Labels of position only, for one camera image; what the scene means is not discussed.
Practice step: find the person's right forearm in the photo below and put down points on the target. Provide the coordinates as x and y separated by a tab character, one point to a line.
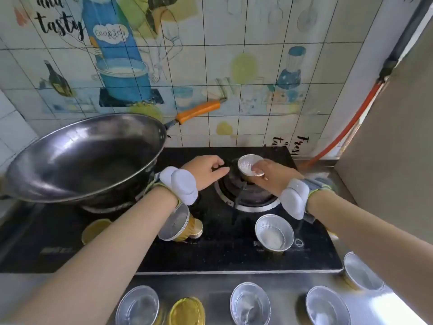
372	240

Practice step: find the person's right hand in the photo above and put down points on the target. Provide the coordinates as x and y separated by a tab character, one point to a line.
277	177

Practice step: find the dark grey gas pipe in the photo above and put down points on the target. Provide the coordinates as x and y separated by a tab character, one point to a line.
406	33

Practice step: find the white right wrist tracker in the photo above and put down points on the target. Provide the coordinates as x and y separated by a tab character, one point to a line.
294	199

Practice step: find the white wrist tracker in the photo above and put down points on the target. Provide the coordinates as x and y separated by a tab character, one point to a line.
294	199
179	184

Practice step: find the stove burner under wok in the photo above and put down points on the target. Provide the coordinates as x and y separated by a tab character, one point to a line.
101	209

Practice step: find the person's left forearm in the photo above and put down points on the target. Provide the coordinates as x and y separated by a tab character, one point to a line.
101	267

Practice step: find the stack of foil cups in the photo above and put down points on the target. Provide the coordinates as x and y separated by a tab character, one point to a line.
247	164

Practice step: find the brass stove knob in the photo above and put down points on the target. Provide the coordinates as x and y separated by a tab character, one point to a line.
197	230

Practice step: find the beige wooden cabinet panel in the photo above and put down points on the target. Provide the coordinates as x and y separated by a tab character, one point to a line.
395	148

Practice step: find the person's left hand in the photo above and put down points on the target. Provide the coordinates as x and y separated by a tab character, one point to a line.
203	172

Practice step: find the black glass gas stove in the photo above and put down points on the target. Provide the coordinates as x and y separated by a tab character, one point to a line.
220	253

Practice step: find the white left wrist tracker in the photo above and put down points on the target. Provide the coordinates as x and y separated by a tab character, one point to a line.
179	184

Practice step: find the uncovered black stove burner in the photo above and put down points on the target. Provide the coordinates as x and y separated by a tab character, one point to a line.
250	199

